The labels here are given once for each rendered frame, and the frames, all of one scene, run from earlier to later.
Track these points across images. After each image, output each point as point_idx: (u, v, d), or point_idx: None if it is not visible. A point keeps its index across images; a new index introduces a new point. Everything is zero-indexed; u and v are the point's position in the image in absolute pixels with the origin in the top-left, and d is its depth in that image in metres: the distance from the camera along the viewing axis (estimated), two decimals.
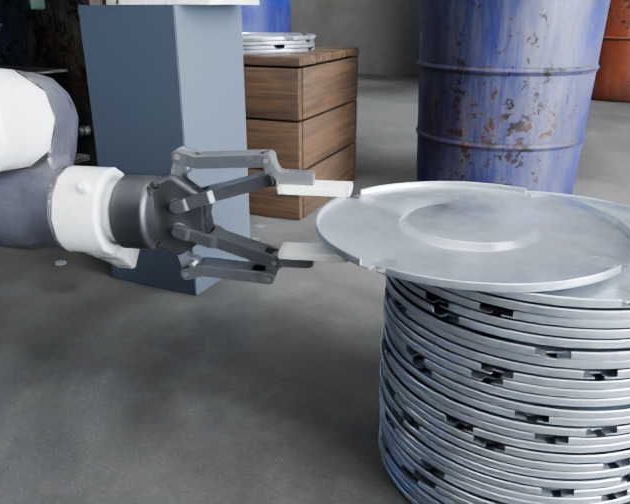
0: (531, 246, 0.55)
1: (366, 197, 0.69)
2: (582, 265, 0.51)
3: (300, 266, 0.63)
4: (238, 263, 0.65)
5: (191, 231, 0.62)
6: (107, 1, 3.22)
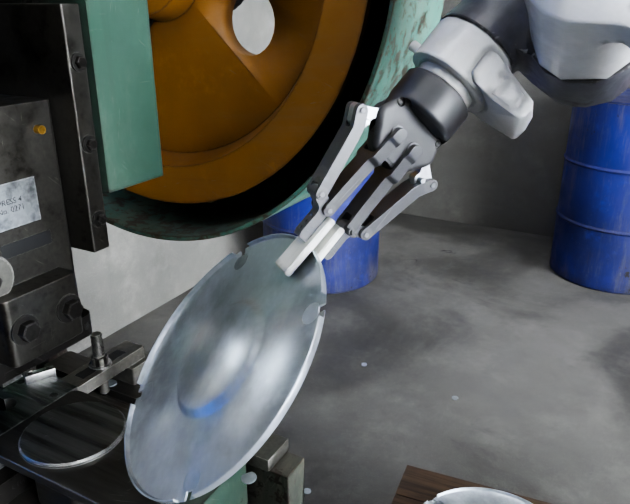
0: (180, 369, 0.68)
1: (314, 320, 0.55)
2: (156, 372, 0.71)
3: None
4: (385, 206, 0.64)
5: None
6: None
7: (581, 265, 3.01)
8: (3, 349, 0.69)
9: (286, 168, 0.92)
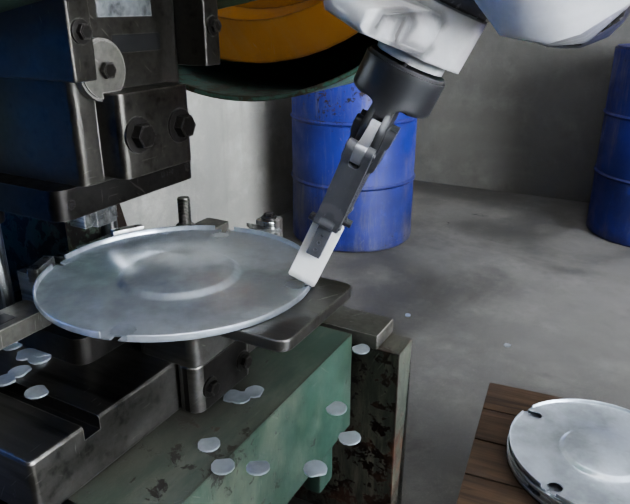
0: (124, 266, 0.69)
1: (298, 288, 0.64)
2: (90, 258, 0.71)
3: (323, 248, 0.61)
4: (338, 188, 0.57)
5: (385, 149, 0.57)
6: (209, 149, 2.73)
7: (622, 223, 2.91)
8: (113, 156, 0.59)
9: None
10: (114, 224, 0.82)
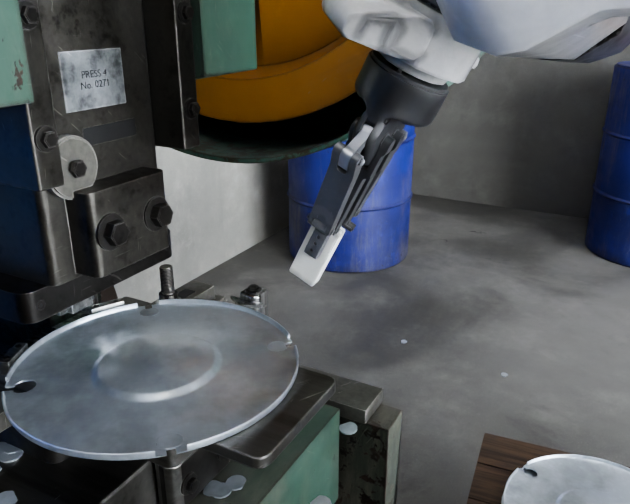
0: (87, 371, 0.63)
1: (284, 350, 0.67)
2: (36, 373, 0.63)
3: (320, 250, 0.61)
4: (332, 191, 0.56)
5: (384, 155, 0.56)
6: (204, 169, 2.71)
7: (621, 243, 2.89)
8: (85, 254, 0.57)
9: None
10: (94, 297, 0.79)
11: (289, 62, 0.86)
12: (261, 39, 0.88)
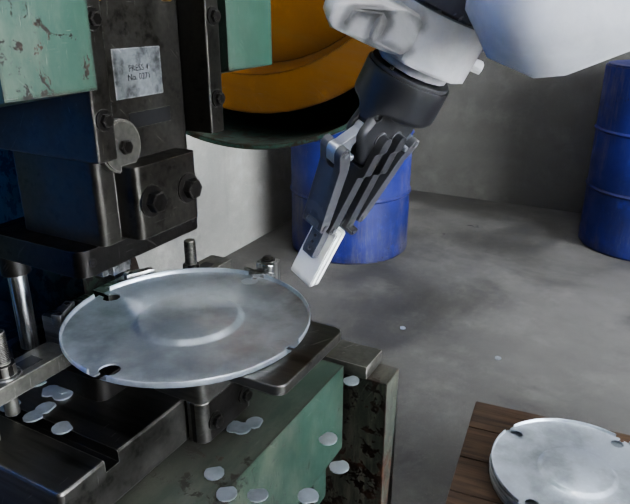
0: (143, 342, 0.70)
1: (257, 281, 0.85)
2: (102, 360, 0.66)
3: (316, 248, 0.61)
4: (326, 187, 0.56)
5: (381, 156, 0.55)
6: (210, 164, 2.81)
7: (613, 236, 2.99)
8: (130, 220, 0.67)
9: (335, 99, 0.96)
10: None
11: None
12: None
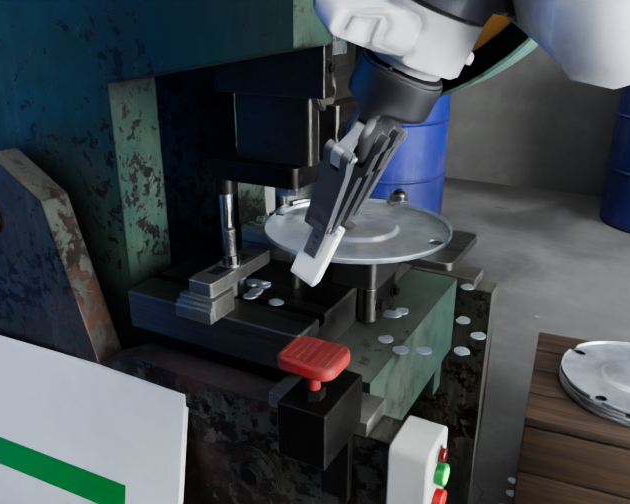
0: (396, 237, 0.94)
1: (288, 214, 1.05)
2: (424, 245, 0.91)
3: (318, 249, 0.61)
4: (327, 190, 0.56)
5: (379, 153, 0.55)
6: None
7: None
8: None
9: None
10: (286, 198, 1.13)
11: None
12: None
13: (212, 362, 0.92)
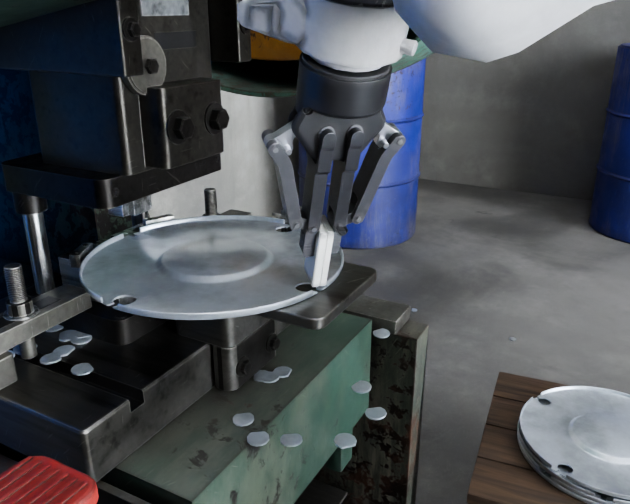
0: (260, 243, 0.76)
1: None
2: (292, 234, 0.79)
3: (305, 247, 0.61)
4: (292, 184, 0.57)
5: (332, 151, 0.53)
6: None
7: (625, 220, 2.95)
8: (155, 147, 0.63)
9: None
10: (145, 215, 0.85)
11: None
12: None
13: None
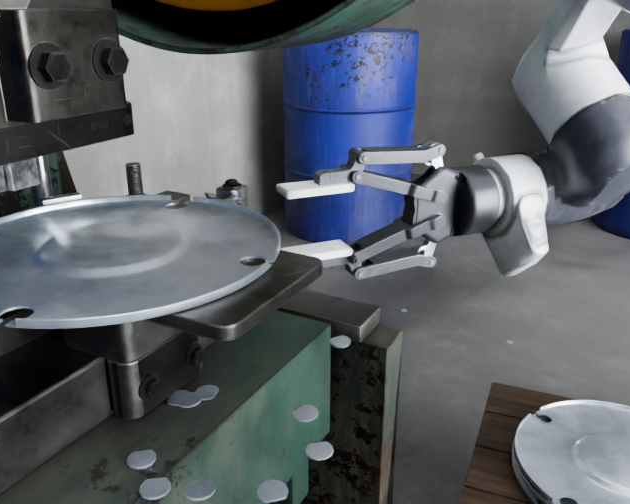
0: (158, 223, 0.60)
1: None
2: (190, 209, 0.65)
3: (324, 260, 0.64)
4: (386, 259, 0.66)
5: None
6: (196, 137, 2.60)
7: (629, 216, 2.79)
8: (16, 93, 0.47)
9: None
10: (49, 194, 0.69)
11: None
12: None
13: None
